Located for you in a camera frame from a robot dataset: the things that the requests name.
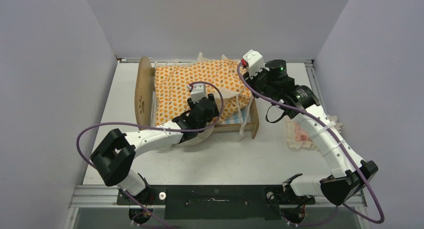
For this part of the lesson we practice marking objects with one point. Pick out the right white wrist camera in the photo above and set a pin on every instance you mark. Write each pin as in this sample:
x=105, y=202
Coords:
x=254, y=62

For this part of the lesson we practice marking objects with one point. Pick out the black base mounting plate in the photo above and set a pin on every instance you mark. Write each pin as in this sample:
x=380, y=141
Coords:
x=220, y=202

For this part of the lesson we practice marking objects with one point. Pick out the wooden pet bed frame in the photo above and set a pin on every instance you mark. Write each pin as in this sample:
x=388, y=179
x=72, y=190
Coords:
x=145, y=105

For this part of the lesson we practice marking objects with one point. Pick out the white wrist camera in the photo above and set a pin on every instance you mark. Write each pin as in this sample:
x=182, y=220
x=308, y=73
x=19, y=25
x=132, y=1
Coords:
x=254, y=62
x=197, y=92

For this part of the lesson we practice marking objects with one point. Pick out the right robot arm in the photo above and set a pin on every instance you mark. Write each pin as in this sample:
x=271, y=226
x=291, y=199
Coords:
x=349, y=172

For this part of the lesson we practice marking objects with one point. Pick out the pink frilled small pillow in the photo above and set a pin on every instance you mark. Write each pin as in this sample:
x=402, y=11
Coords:
x=297, y=138

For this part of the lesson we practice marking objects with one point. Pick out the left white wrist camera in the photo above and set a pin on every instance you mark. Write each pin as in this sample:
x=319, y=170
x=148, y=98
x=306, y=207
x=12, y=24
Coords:
x=197, y=92

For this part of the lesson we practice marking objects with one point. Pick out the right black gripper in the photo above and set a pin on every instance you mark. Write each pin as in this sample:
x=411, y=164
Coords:
x=252, y=81

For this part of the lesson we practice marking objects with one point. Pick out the orange patterned pet mattress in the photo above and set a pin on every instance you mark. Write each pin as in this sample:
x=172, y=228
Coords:
x=174, y=83

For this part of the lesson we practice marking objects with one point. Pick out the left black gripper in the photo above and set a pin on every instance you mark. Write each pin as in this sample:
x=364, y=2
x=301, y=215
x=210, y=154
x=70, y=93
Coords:
x=214, y=114

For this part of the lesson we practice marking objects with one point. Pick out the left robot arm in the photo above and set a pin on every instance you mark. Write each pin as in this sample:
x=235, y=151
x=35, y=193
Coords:
x=114, y=156

